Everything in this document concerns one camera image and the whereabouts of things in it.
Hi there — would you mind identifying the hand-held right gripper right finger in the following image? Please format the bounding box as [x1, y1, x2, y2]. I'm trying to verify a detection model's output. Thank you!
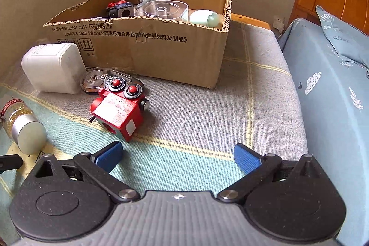
[217, 143, 322, 203]

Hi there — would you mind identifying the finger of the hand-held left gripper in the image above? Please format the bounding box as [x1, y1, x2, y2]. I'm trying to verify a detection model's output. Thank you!
[0, 155, 23, 174]

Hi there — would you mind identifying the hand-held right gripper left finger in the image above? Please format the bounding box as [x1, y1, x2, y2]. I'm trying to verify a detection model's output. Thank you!
[35, 141, 140, 203]

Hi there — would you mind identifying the gold capsule pill bottle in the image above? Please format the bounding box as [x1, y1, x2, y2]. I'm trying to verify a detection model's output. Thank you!
[0, 99, 47, 156]

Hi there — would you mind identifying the brown cardboard box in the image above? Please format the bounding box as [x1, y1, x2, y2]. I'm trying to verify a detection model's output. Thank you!
[43, 0, 233, 89]

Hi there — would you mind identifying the mint green white case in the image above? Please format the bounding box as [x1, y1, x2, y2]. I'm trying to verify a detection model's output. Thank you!
[189, 10, 220, 29]

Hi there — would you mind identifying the black toy train car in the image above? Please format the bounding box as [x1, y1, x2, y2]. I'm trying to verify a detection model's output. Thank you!
[106, 0, 136, 18]

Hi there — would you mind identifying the clear plastic lidded container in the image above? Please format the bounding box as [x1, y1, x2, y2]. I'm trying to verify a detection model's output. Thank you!
[134, 0, 189, 22]

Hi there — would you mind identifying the checked grey green blanket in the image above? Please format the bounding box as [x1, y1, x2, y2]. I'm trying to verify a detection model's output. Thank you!
[0, 20, 307, 235]

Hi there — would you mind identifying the clear correction tape dispenser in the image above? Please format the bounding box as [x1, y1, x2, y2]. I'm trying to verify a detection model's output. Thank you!
[81, 67, 145, 95]

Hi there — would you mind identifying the bed with blue sheet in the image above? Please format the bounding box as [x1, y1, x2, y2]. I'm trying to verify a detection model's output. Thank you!
[277, 18, 369, 246]

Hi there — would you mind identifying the white plastic bottle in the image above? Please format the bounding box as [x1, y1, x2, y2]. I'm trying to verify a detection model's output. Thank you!
[21, 43, 86, 94]

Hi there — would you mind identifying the wooden bench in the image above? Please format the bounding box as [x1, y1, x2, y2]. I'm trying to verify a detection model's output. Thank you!
[231, 13, 272, 31]

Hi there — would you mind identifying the blue printed pillow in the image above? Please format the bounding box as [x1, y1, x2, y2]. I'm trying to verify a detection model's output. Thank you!
[315, 5, 369, 69]

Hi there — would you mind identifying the white wall plug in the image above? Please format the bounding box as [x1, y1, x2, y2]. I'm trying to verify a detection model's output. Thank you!
[272, 15, 286, 33]

